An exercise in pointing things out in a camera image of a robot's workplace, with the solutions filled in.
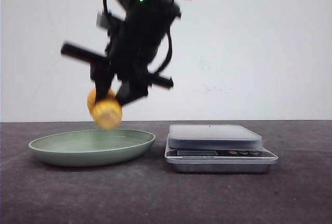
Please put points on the yellow corn cob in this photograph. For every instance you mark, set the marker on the yellow corn cob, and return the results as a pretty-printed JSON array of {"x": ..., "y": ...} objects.
[{"x": 106, "y": 113}]

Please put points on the green round plate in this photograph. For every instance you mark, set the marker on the green round plate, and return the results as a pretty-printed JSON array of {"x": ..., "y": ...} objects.
[{"x": 89, "y": 148}]

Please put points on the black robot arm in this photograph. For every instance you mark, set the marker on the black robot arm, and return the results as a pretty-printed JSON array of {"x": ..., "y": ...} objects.
[{"x": 133, "y": 44}]

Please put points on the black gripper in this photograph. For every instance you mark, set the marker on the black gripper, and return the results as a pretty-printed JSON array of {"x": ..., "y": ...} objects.
[{"x": 133, "y": 44}]

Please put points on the silver digital kitchen scale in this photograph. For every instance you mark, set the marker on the silver digital kitchen scale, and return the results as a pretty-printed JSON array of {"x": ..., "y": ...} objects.
[{"x": 216, "y": 148}]

